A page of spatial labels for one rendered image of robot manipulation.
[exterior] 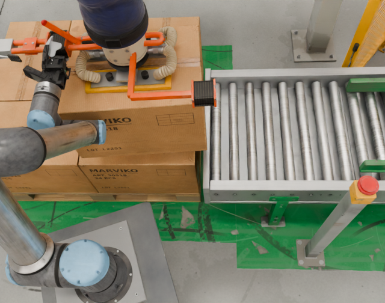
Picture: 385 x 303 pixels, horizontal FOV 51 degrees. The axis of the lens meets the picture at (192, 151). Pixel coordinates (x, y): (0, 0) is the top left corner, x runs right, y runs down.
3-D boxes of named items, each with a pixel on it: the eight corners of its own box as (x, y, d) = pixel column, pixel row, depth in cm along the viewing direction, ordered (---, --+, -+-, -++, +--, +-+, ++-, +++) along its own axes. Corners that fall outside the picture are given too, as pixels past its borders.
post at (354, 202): (315, 246, 230) (373, 179, 141) (316, 258, 227) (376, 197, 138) (303, 246, 231) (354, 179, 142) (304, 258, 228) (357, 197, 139)
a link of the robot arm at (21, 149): (17, 131, 85) (109, 116, 152) (-39, 130, 87) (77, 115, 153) (20, 184, 87) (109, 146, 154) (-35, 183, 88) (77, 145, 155)
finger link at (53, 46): (64, 36, 151) (62, 59, 149) (49, 36, 151) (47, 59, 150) (61, 32, 148) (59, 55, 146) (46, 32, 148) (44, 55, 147)
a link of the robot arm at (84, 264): (113, 294, 142) (100, 285, 127) (67, 291, 144) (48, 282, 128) (119, 250, 149) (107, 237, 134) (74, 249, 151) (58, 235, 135)
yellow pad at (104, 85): (171, 69, 161) (170, 61, 156) (171, 89, 156) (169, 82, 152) (88, 73, 163) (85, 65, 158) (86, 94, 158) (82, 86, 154)
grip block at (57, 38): (73, 39, 158) (68, 28, 153) (70, 59, 154) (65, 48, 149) (53, 40, 159) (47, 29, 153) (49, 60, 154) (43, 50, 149)
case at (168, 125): (203, 80, 206) (198, 24, 170) (207, 150, 188) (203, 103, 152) (88, 89, 209) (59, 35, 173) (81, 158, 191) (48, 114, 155)
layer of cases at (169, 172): (202, 59, 279) (199, 16, 244) (199, 193, 235) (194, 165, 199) (36, 62, 288) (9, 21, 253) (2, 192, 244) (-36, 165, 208)
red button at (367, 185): (373, 179, 141) (378, 174, 138) (377, 198, 138) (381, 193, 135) (353, 179, 142) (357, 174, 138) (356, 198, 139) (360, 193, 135)
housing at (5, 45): (18, 45, 159) (12, 37, 155) (15, 59, 156) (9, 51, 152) (1, 46, 159) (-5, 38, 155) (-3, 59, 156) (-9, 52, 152)
